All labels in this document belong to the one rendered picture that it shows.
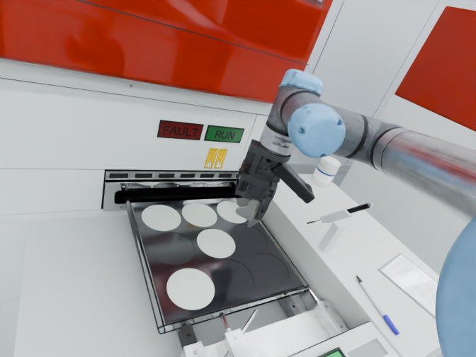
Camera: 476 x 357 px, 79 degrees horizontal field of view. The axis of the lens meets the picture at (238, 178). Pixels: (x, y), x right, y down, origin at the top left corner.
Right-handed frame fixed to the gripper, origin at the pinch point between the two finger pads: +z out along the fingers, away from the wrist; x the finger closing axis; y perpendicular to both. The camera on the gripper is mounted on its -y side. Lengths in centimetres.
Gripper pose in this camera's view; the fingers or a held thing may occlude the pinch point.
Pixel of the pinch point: (253, 222)
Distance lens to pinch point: 70.4
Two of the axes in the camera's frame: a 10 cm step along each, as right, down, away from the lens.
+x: -0.6, 5.0, -8.7
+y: -9.5, -2.9, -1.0
